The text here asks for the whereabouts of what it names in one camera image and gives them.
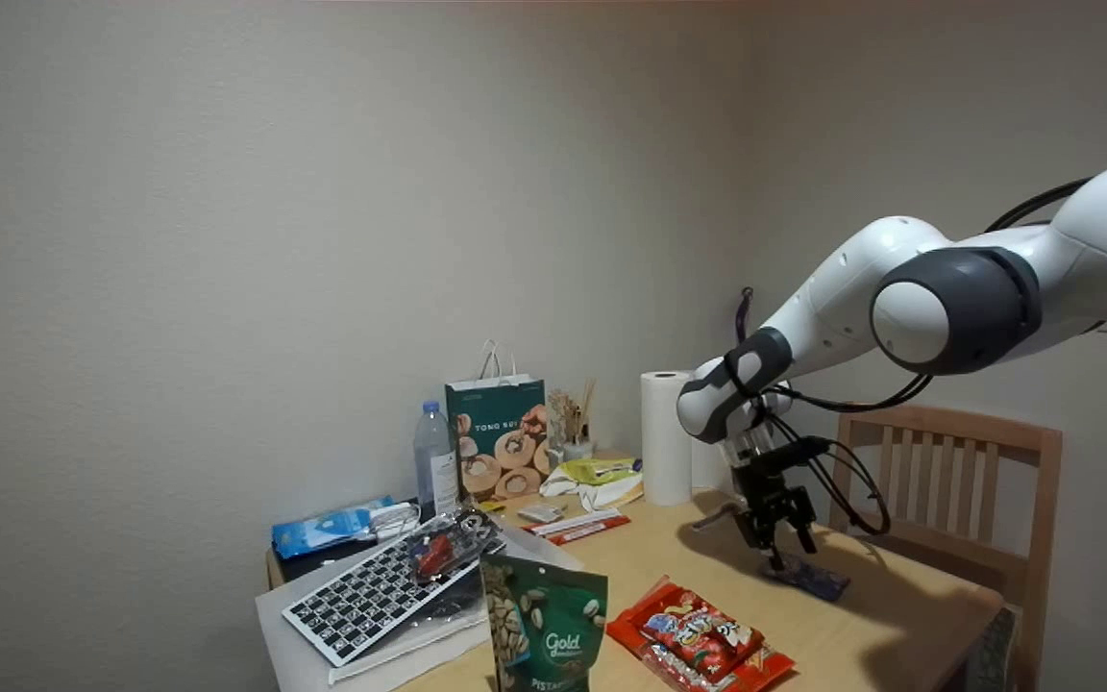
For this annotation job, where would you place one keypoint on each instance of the white paper towel roll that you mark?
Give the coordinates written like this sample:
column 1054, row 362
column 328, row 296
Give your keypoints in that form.
column 666, row 437

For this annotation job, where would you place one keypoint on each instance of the blue plastic packet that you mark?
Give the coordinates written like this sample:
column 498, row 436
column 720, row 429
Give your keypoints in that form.
column 323, row 529

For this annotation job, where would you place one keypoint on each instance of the red sachet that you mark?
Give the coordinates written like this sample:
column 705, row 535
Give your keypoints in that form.
column 698, row 634

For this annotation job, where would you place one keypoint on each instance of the grey metal spoon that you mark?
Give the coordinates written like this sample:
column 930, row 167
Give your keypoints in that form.
column 715, row 517

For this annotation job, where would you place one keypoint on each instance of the jar with reed sticks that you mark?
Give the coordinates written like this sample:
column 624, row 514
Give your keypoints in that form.
column 576, row 432

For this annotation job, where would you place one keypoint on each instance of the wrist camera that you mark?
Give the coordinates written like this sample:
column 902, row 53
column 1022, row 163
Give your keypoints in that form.
column 792, row 453

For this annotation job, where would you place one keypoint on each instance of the green paper gift bag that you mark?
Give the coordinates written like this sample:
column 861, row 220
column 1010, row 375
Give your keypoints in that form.
column 501, row 437

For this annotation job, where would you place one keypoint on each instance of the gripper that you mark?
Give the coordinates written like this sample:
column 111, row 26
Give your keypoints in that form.
column 767, row 492

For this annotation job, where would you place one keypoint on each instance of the wooden chair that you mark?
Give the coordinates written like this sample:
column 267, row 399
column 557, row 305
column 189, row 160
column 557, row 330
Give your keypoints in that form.
column 957, row 481

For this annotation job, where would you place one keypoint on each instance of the white keyboard with black keys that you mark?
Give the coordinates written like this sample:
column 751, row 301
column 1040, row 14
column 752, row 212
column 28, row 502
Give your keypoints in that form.
column 361, row 596

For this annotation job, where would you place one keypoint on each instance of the white crumpled plastic bag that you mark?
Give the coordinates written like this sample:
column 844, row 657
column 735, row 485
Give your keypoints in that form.
column 606, row 495

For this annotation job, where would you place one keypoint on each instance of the blue sachet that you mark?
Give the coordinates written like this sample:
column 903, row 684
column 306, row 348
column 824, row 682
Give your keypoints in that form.
column 811, row 577

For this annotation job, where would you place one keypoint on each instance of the yellow-green packet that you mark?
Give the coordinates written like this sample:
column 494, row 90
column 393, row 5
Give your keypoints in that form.
column 600, row 470

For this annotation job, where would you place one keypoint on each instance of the small grey packet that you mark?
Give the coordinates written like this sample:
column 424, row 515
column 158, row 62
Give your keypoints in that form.
column 541, row 513

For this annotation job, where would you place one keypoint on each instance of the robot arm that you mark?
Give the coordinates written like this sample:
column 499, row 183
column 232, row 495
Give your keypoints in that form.
column 832, row 308

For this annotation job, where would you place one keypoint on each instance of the green pistachio bag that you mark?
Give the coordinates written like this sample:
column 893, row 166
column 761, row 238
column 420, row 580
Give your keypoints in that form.
column 549, row 630

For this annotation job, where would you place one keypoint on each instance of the clear bag with red item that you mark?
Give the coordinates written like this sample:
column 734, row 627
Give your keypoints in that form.
column 440, row 553

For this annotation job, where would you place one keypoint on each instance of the black box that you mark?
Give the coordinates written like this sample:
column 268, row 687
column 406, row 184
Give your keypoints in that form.
column 318, row 565

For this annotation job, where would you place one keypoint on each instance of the red and white flat packet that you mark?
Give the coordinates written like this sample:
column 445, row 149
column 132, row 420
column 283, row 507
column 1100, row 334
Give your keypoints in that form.
column 580, row 527

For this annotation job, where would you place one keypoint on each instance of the clear plastic water bottle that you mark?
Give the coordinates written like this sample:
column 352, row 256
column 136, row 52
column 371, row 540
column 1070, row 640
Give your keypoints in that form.
column 435, row 461

